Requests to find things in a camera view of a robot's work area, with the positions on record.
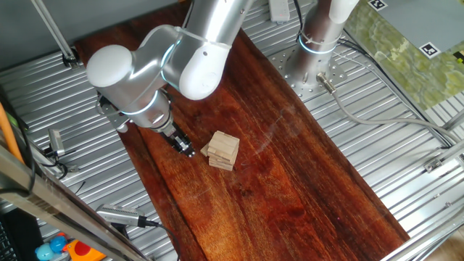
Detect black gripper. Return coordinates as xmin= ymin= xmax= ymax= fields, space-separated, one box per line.
xmin=159 ymin=123 xmax=196 ymax=159

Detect light wooden Jenga tower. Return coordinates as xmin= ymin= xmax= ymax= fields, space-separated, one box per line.
xmin=207 ymin=130 xmax=241 ymax=172

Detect dark red wooden board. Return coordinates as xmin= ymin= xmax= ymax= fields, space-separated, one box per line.
xmin=74 ymin=0 xmax=410 ymax=261

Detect orange and blue objects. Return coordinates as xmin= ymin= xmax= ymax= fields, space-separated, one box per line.
xmin=62 ymin=239 xmax=108 ymax=261

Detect black pole clamp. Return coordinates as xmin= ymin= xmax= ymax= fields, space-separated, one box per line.
xmin=62 ymin=46 xmax=81 ymax=70

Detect light blue toy ball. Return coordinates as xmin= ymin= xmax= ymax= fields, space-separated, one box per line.
xmin=35 ymin=242 xmax=55 ymax=261

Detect silver tripod pole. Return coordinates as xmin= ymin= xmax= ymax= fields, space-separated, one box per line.
xmin=30 ymin=0 xmax=78 ymax=62

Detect orange pole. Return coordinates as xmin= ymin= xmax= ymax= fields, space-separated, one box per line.
xmin=0 ymin=102 xmax=25 ymax=164

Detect black keyboard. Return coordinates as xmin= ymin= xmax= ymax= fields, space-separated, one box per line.
xmin=0 ymin=221 xmax=18 ymax=261

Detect green patterned mat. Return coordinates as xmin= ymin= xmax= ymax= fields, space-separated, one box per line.
xmin=343 ymin=0 xmax=464 ymax=112

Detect black white marker tag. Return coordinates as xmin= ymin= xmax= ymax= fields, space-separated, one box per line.
xmin=418 ymin=41 xmax=442 ymax=59
xmin=368 ymin=0 xmax=389 ymax=12

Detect grey board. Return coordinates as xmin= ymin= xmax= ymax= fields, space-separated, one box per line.
xmin=368 ymin=0 xmax=464 ymax=59

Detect silver camera bracket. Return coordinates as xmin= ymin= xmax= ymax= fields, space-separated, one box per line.
xmin=95 ymin=92 xmax=131 ymax=134

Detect black camera cable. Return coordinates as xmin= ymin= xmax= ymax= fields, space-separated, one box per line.
xmin=138 ymin=216 xmax=181 ymax=261

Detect ribbed silver camera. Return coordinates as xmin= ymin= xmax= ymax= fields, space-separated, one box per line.
xmin=96 ymin=204 xmax=146 ymax=228

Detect black camera stand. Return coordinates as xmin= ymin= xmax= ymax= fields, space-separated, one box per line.
xmin=110 ymin=223 xmax=131 ymax=241

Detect silver camera stand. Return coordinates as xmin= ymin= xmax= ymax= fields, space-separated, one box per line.
xmin=43 ymin=146 xmax=80 ymax=174

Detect silver perforated base plate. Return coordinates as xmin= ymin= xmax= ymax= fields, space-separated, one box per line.
xmin=270 ymin=45 xmax=349 ymax=103

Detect small grey camera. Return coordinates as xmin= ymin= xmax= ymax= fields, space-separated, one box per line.
xmin=48 ymin=128 xmax=66 ymax=157

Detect stainless metal frame beam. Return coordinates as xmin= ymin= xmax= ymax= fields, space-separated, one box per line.
xmin=0 ymin=143 xmax=152 ymax=261

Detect grey cable with metal connector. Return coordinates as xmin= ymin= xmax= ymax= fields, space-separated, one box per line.
xmin=315 ymin=71 xmax=463 ymax=144

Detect black base cable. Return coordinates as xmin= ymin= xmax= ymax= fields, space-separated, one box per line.
xmin=336 ymin=36 xmax=452 ymax=148

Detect aluminium frame rail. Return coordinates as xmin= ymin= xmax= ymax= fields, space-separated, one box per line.
xmin=380 ymin=213 xmax=464 ymax=261

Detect aluminium profile with bracket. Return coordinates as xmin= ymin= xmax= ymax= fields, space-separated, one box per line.
xmin=423 ymin=139 xmax=464 ymax=174

